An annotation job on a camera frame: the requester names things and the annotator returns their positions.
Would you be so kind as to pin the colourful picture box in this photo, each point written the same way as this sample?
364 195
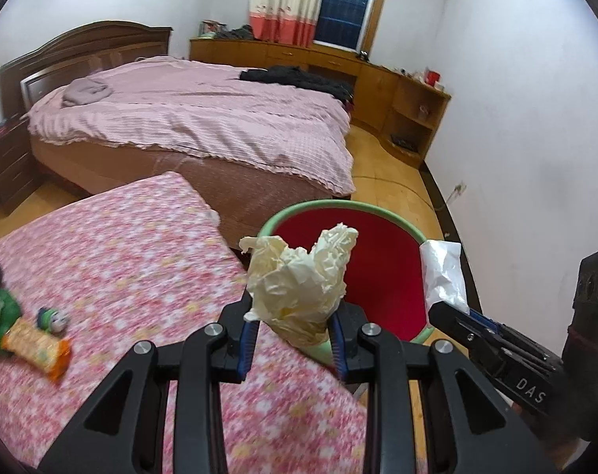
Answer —
211 29

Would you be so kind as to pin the dark wooden headboard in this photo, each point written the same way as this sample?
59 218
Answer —
106 44

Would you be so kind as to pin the white plastic wrapper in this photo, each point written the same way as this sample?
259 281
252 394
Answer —
442 271

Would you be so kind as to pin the dark clothes pile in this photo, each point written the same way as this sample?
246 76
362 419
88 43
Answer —
289 76

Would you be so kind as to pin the dark item in shelf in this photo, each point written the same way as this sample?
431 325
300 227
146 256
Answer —
403 142

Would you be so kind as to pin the green clover-shaped toy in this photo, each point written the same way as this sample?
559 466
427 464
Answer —
7 311

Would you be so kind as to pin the red basin with green rim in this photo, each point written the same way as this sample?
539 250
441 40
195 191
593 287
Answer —
387 266

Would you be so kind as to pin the folded mauve cloth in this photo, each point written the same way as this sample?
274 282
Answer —
86 91

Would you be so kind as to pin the cream and red curtain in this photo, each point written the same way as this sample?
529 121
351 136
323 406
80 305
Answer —
284 0

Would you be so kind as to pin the small green white toy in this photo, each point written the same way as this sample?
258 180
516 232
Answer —
54 321

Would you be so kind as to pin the grey clothes heap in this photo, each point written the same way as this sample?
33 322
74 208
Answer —
237 33

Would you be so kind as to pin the bed with pink bedspread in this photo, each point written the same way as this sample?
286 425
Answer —
205 108

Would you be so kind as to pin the white wall socket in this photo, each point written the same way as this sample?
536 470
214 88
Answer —
459 189

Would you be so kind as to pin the large cream paper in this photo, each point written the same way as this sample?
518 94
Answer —
294 281

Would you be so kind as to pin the red cup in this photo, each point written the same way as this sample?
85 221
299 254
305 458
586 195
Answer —
432 78

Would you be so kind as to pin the orange snack packet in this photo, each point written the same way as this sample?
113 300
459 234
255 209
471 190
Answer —
35 348

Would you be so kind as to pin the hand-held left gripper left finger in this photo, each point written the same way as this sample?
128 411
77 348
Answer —
248 350

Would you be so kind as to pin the wood-framed window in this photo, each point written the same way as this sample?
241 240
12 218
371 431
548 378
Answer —
345 5

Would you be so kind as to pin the dark wooden nightstand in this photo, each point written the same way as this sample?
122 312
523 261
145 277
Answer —
7 168

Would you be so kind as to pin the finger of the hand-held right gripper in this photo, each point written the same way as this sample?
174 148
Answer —
491 325
469 335

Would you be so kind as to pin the long wooden cabinet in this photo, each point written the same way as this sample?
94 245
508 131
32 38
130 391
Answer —
373 89

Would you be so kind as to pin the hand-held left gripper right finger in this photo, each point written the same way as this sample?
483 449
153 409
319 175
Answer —
339 355

